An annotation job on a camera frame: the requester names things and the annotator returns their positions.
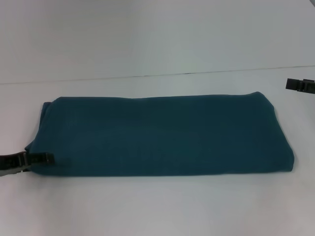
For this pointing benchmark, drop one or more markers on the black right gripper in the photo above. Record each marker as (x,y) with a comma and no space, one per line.
(312,86)

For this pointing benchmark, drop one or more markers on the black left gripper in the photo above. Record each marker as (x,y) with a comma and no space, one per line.
(9,163)

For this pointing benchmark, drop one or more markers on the teal blue shirt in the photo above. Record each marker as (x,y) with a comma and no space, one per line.
(160,137)

